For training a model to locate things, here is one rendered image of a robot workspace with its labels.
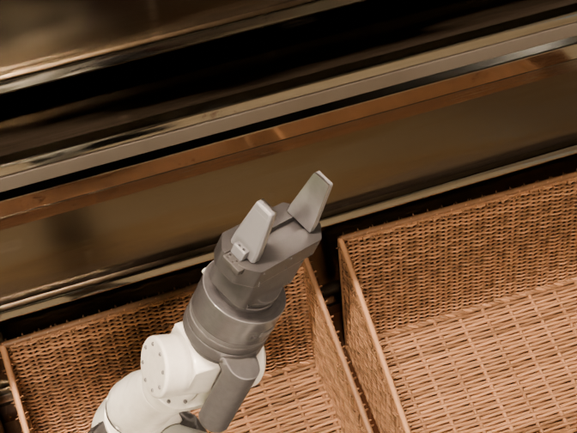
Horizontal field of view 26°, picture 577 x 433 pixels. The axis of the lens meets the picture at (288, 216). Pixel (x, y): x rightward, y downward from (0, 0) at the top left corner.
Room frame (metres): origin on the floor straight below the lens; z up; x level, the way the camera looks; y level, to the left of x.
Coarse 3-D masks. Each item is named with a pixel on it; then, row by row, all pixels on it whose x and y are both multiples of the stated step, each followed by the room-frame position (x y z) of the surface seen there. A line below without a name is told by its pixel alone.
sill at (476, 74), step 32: (480, 64) 1.35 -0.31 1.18; (512, 64) 1.36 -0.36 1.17; (544, 64) 1.38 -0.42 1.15; (352, 96) 1.29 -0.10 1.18; (384, 96) 1.29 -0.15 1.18; (416, 96) 1.31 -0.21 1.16; (256, 128) 1.22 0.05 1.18; (288, 128) 1.24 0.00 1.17; (320, 128) 1.25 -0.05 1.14; (128, 160) 1.16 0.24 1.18; (160, 160) 1.17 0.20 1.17; (192, 160) 1.18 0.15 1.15; (0, 192) 1.10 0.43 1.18; (32, 192) 1.10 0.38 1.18; (64, 192) 1.12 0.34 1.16
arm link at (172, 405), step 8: (264, 352) 0.64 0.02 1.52; (264, 360) 0.64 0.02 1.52; (264, 368) 0.63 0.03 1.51; (256, 384) 0.62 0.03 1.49; (144, 392) 0.64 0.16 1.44; (152, 400) 0.62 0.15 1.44; (160, 400) 0.62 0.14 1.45; (168, 400) 0.62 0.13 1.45; (176, 400) 0.62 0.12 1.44; (184, 400) 0.63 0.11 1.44; (192, 400) 0.63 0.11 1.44; (200, 400) 0.63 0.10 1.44; (160, 408) 0.62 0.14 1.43; (168, 408) 0.62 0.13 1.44; (176, 408) 0.62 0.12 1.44; (184, 408) 0.62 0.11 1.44; (192, 408) 0.62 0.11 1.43
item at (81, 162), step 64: (384, 0) 1.29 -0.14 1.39; (448, 0) 1.28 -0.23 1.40; (512, 0) 1.28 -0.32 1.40; (576, 0) 1.27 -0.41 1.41; (128, 64) 1.17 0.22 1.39; (192, 64) 1.16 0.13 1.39; (256, 64) 1.16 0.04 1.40; (320, 64) 1.15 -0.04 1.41; (448, 64) 1.16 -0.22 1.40; (0, 128) 1.05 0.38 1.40; (64, 128) 1.04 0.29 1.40; (192, 128) 1.04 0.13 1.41
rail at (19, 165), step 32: (480, 32) 1.19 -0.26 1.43; (512, 32) 1.19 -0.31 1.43; (352, 64) 1.13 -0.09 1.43; (384, 64) 1.13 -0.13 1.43; (256, 96) 1.07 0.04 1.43; (288, 96) 1.08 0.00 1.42; (128, 128) 1.02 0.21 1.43; (160, 128) 1.02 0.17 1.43; (0, 160) 0.97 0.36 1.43; (32, 160) 0.97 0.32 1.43
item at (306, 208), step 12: (312, 180) 0.71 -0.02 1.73; (324, 180) 0.70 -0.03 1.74; (300, 192) 0.71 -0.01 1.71; (312, 192) 0.70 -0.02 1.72; (324, 192) 0.70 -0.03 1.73; (300, 204) 0.70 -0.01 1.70; (312, 204) 0.70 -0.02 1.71; (324, 204) 0.70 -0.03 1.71; (300, 216) 0.70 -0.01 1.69; (312, 216) 0.69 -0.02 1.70; (312, 228) 0.68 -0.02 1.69
